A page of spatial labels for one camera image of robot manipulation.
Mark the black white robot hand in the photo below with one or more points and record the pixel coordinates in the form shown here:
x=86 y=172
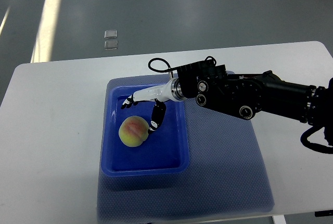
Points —
x=153 y=99

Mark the yellow red peach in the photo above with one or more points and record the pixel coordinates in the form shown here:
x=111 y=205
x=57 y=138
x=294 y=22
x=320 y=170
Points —
x=133 y=131

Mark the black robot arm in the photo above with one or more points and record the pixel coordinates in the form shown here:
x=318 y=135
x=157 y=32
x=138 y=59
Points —
x=244 y=95

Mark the lower metal floor plate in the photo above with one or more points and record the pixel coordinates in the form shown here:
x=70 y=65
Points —
x=111 y=44

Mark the metal floor plate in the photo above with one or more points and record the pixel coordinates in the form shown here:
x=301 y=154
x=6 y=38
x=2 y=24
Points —
x=110 y=34
x=111 y=44

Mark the upper metal floor plate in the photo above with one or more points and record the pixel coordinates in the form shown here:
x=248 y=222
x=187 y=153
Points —
x=110 y=34

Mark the blue plastic tray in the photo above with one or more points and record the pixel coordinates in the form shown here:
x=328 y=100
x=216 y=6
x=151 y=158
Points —
x=164 y=152

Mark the blue grey mesh mat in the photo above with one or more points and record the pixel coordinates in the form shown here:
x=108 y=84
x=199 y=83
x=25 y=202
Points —
x=226 y=173

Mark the white table leg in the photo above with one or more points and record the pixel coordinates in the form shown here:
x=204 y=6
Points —
x=279 y=219

